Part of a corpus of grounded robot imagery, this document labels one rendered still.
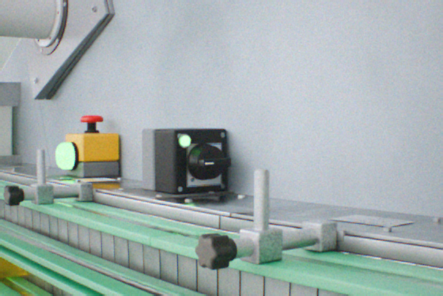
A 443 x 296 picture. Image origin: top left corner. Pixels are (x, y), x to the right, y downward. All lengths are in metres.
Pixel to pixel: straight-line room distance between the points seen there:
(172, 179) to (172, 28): 0.26
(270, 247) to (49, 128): 0.95
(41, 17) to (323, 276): 0.95
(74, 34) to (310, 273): 0.87
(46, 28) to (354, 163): 0.76
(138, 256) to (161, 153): 0.13
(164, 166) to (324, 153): 0.21
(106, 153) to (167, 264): 0.37
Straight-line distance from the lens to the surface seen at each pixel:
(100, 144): 1.18
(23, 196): 0.97
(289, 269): 0.56
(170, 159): 0.92
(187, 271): 0.82
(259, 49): 0.91
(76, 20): 1.32
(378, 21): 0.77
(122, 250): 0.95
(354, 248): 0.62
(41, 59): 1.44
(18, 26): 1.36
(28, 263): 1.06
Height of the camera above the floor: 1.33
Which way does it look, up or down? 36 degrees down
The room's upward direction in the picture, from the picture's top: 92 degrees counter-clockwise
